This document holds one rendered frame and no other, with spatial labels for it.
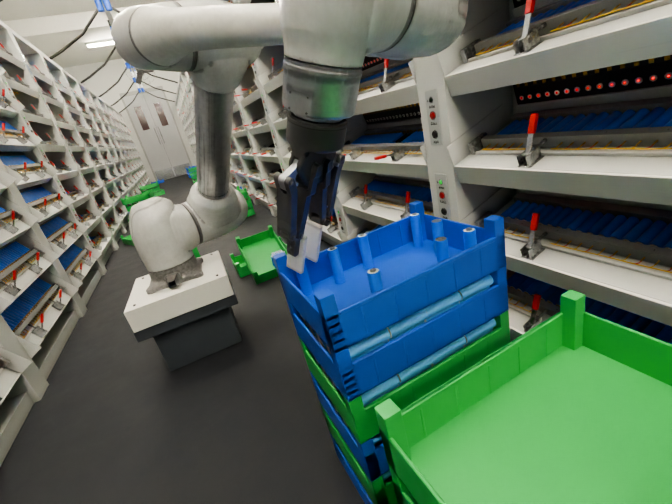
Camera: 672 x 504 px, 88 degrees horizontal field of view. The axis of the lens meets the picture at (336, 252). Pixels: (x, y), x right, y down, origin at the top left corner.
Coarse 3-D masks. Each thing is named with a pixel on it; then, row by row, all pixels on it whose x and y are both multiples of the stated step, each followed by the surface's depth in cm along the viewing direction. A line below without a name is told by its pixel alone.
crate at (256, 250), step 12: (240, 240) 185; (252, 240) 189; (264, 240) 191; (276, 240) 189; (240, 252) 185; (252, 252) 185; (264, 252) 184; (252, 264) 178; (264, 264) 178; (264, 276) 167; (276, 276) 171
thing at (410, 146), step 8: (352, 144) 135; (360, 144) 129; (368, 144) 124; (376, 144) 119; (384, 144) 114; (392, 144) 110; (400, 144) 106; (408, 144) 102; (416, 144) 99; (344, 152) 138; (368, 152) 121; (384, 152) 112; (416, 152) 98
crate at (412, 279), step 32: (448, 224) 62; (320, 256) 61; (352, 256) 64; (384, 256) 66; (416, 256) 63; (480, 256) 50; (288, 288) 55; (320, 288) 60; (352, 288) 57; (384, 288) 45; (416, 288) 47; (448, 288) 49; (320, 320) 44; (352, 320) 43; (384, 320) 46
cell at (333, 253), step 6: (330, 252) 58; (336, 252) 58; (330, 258) 58; (336, 258) 58; (336, 264) 58; (336, 270) 59; (342, 270) 59; (336, 276) 59; (342, 276) 59; (336, 282) 60; (342, 282) 60
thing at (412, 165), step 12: (408, 120) 117; (420, 120) 112; (360, 132) 145; (348, 144) 142; (348, 156) 134; (360, 156) 126; (372, 156) 119; (408, 156) 102; (420, 156) 97; (348, 168) 134; (360, 168) 125; (372, 168) 117; (384, 168) 110; (396, 168) 104; (408, 168) 99; (420, 168) 94
